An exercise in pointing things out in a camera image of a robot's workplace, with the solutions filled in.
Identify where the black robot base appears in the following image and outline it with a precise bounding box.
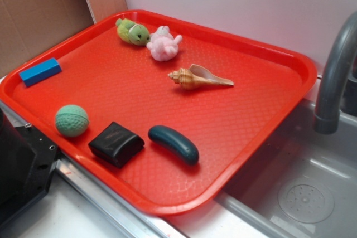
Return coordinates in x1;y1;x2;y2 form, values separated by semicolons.
1;111;59;227

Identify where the pink plush bunny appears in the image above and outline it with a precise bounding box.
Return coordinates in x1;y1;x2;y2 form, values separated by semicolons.
146;26;183;62

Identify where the red plastic tray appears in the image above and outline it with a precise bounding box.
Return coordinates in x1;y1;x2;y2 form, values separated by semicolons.
1;11;317;216

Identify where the tan conch seashell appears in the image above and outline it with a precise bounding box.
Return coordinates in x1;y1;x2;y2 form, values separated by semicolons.
167;64;234;90

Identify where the dark green toy cucumber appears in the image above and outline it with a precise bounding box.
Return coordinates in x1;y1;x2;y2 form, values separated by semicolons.
148;125;200;166

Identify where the black curved block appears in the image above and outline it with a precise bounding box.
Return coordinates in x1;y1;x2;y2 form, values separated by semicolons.
89;122;144;168

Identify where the green plush turtle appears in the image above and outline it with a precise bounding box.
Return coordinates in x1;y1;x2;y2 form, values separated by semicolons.
115;18;150;46

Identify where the green dimpled ball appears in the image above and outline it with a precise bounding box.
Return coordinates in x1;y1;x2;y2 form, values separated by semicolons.
55;105;89;138

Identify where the blue rectangular block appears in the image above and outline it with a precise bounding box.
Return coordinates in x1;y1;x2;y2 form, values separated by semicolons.
19;58;62;87

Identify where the grey plastic sink basin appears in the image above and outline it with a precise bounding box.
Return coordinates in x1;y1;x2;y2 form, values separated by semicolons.
216;100;356;237

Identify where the grey sink faucet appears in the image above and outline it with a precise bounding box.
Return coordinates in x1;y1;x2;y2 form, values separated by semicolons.
313;12;356;134

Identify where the brown cardboard panel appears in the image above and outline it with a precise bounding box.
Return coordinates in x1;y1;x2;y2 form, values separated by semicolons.
1;0;93;76

